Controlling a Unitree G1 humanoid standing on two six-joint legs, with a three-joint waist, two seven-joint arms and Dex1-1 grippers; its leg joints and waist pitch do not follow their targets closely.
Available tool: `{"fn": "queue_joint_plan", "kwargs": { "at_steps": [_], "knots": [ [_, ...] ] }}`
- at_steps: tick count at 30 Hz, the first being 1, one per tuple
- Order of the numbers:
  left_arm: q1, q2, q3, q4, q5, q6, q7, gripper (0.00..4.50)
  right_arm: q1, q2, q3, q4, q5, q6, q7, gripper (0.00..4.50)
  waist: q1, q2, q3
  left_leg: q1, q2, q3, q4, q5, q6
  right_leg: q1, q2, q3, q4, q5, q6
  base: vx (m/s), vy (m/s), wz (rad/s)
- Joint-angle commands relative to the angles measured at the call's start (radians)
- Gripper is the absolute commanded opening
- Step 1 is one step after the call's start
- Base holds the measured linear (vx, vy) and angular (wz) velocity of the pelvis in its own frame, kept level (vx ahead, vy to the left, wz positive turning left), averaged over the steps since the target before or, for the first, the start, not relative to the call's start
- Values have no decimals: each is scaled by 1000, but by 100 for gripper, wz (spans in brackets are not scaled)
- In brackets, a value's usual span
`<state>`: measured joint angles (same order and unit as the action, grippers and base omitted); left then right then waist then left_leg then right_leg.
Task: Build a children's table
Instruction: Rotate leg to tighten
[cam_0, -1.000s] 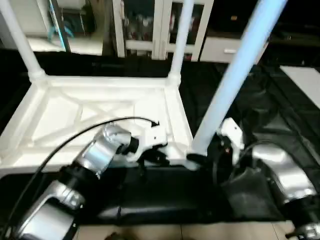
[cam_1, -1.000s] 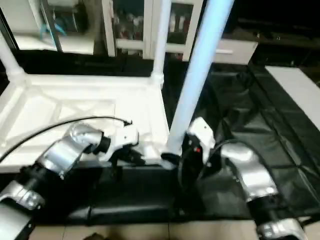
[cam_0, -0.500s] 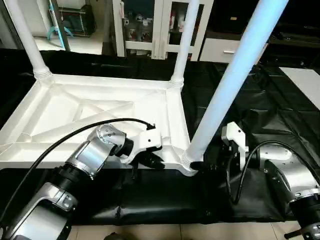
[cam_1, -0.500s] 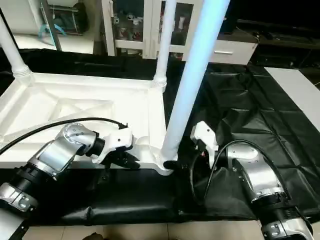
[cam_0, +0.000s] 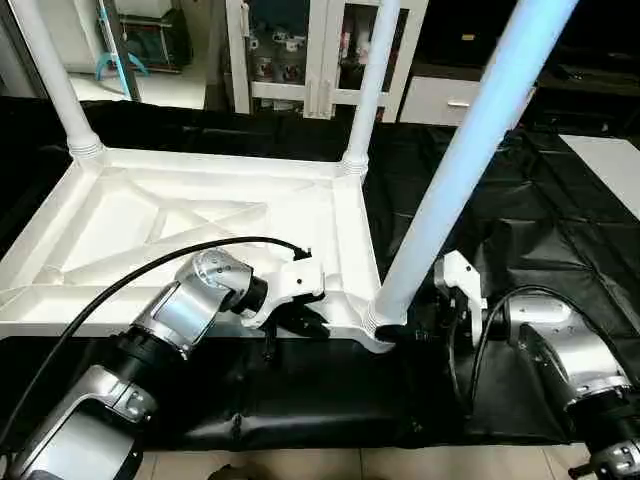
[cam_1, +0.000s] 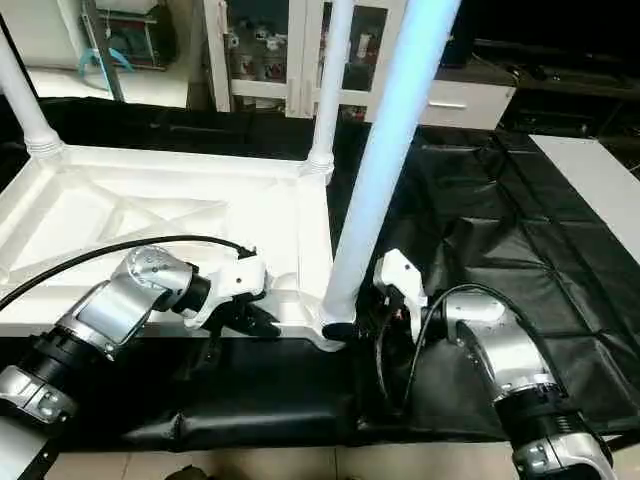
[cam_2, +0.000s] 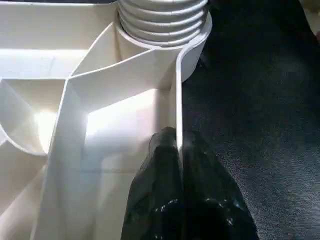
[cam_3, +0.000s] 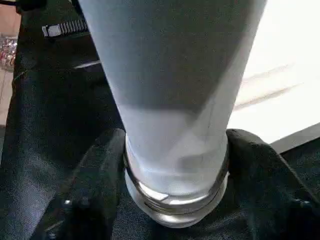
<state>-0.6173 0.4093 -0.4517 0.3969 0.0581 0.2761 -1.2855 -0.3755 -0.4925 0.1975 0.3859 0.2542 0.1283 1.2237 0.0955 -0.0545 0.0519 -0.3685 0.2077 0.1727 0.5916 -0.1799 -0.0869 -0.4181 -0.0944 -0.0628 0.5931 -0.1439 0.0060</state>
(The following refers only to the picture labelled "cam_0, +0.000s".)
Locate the white drawer unit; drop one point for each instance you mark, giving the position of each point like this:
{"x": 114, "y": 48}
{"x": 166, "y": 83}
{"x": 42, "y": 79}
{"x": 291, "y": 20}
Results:
{"x": 425, "y": 100}

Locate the white plastic table top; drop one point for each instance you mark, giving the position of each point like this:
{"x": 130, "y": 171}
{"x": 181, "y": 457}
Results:
{"x": 200, "y": 200}

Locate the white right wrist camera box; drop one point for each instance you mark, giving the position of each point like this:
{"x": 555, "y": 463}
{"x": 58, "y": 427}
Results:
{"x": 460, "y": 275}

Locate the light blue stand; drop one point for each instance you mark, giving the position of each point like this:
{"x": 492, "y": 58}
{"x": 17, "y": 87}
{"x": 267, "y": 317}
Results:
{"x": 118, "y": 40}

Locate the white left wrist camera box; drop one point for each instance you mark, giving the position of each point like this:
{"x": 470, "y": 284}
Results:
{"x": 295, "y": 283}

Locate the white plastic table leg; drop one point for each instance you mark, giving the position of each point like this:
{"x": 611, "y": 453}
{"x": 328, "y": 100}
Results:
{"x": 50, "y": 80}
{"x": 372, "y": 70}
{"x": 480, "y": 130}

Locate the white flat board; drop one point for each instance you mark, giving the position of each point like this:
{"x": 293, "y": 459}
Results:
{"x": 612, "y": 170}

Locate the black work mat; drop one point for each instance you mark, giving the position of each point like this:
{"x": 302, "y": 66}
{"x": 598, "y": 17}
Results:
{"x": 330, "y": 400}

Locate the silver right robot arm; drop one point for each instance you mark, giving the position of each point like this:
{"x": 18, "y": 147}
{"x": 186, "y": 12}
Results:
{"x": 565, "y": 345}

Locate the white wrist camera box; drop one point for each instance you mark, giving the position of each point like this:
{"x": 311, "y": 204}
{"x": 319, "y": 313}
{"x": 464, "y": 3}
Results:
{"x": 460, "y": 275}
{"x": 295, "y": 283}

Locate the white glass door cabinet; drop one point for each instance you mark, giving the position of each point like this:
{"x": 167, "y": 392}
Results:
{"x": 290, "y": 50}

